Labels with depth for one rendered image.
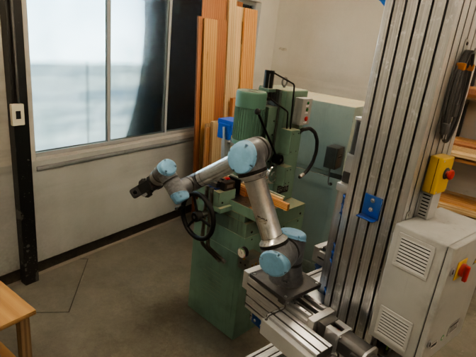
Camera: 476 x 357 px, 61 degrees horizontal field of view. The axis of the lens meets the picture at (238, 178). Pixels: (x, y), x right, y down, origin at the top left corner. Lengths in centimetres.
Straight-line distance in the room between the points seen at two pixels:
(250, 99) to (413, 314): 134
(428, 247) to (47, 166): 244
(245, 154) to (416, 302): 78
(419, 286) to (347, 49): 334
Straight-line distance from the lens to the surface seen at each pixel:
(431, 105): 147
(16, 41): 279
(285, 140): 245
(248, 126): 231
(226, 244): 246
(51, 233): 330
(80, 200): 333
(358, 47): 451
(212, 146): 378
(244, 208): 228
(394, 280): 159
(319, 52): 467
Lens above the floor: 178
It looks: 19 degrees down
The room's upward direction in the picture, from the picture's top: 6 degrees clockwise
